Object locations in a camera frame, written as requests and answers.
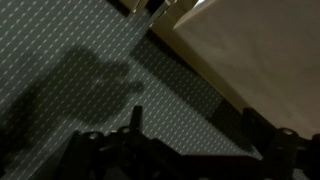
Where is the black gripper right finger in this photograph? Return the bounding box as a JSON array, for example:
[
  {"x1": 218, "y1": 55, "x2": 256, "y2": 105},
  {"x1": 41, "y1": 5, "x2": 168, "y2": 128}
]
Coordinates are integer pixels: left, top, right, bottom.
[{"x1": 242, "y1": 107, "x2": 320, "y2": 180}]

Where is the wooden underbed drawer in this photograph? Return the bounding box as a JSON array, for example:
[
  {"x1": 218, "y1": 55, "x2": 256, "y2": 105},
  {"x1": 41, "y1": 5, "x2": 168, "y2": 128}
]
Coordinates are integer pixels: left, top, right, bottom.
[
  {"x1": 116, "y1": 0, "x2": 149, "y2": 14},
  {"x1": 148, "y1": 0, "x2": 201, "y2": 33}
]

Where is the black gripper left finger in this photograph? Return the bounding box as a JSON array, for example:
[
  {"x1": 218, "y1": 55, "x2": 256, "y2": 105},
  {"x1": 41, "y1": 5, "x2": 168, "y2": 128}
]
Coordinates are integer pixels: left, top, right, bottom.
[{"x1": 59, "y1": 105, "x2": 175, "y2": 180}]

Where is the wooden drawer with clothes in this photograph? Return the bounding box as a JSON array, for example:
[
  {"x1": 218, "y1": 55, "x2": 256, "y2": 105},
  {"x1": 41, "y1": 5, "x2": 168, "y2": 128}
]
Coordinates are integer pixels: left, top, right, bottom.
[{"x1": 149, "y1": 0, "x2": 320, "y2": 139}]

